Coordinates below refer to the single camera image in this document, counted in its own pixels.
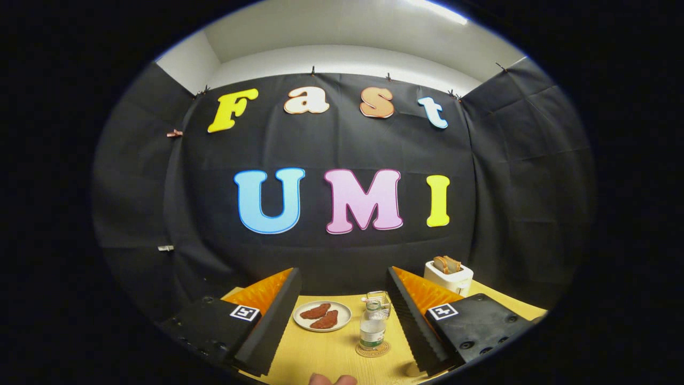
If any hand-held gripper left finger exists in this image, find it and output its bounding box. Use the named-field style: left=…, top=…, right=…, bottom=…
left=160, top=267, right=302, bottom=377

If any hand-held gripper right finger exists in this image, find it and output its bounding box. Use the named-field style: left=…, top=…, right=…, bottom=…
left=386, top=266, right=538, bottom=378

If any clear plastic juice bottle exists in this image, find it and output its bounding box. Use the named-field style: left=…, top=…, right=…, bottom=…
left=359, top=300, right=387, bottom=351

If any round wooden coaster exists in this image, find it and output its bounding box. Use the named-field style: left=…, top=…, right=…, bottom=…
left=355, top=340, right=391, bottom=358

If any brown meat piece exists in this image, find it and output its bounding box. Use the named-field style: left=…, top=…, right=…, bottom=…
left=310, top=310, right=339, bottom=329
left=300, top=303, right=332, bottom=320

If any yellow wooden table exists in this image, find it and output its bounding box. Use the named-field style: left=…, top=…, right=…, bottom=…
left=222, top=281, right=548, bottom=385

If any cream toaster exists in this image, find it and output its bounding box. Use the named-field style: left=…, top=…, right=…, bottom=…
left=423, top=260, right=474, bottom=297

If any white round plate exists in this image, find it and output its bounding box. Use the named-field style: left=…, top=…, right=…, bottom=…
left=293, top=300, right=352, bottom=333

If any metal wire basket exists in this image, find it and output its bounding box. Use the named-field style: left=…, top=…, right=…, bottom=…
left=366, top=290, right=392, bottom=319

